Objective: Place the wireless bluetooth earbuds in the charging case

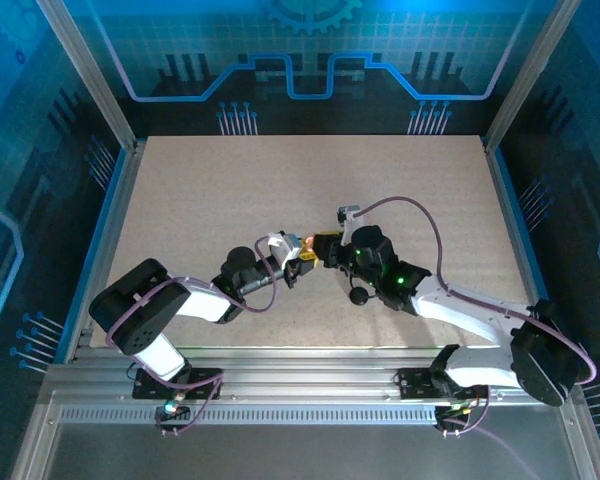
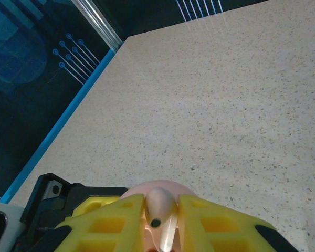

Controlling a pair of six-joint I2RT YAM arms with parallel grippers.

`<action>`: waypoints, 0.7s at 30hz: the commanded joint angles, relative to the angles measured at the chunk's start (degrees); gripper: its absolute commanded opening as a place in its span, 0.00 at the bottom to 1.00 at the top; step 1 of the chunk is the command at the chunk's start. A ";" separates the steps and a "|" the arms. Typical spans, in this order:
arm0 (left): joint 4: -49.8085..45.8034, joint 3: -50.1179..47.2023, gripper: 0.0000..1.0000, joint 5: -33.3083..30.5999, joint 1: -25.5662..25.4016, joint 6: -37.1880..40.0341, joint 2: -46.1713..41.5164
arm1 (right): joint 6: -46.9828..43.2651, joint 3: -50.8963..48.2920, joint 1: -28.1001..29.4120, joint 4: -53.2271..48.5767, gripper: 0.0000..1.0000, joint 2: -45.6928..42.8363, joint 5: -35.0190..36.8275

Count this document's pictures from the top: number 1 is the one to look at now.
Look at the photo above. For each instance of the pink earbud charging case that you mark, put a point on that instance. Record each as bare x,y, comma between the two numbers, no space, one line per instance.
311,242

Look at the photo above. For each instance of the black earbud charging case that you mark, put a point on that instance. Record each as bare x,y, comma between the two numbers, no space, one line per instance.
360,296

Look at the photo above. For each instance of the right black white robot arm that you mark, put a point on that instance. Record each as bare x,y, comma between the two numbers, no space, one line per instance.
455,310

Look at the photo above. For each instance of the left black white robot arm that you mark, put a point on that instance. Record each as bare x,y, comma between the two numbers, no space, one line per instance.
145,320

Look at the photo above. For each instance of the small LED connector board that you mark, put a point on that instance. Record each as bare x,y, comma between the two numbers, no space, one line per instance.
172,409
455,411

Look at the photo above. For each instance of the grey metal tray panel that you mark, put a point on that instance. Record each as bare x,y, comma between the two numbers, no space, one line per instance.
305,455

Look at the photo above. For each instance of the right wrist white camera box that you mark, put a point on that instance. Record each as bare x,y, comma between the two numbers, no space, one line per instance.
347,216

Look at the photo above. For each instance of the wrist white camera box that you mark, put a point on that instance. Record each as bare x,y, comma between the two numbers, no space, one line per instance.
347,216
282,247

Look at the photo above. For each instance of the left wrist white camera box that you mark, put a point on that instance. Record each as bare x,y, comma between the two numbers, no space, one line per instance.
282,247

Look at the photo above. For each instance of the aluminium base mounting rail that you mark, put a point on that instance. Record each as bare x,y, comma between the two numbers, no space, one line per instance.
305,375

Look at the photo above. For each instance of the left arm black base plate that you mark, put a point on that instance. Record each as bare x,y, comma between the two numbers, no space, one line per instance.
200,390

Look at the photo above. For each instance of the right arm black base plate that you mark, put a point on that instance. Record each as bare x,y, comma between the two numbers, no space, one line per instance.
415,384

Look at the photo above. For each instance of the table side rail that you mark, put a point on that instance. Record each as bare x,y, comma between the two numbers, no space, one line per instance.
520,250
105,250

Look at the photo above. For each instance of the aluminium frame corner post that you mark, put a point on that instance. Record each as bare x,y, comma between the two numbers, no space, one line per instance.
526,75
92,75

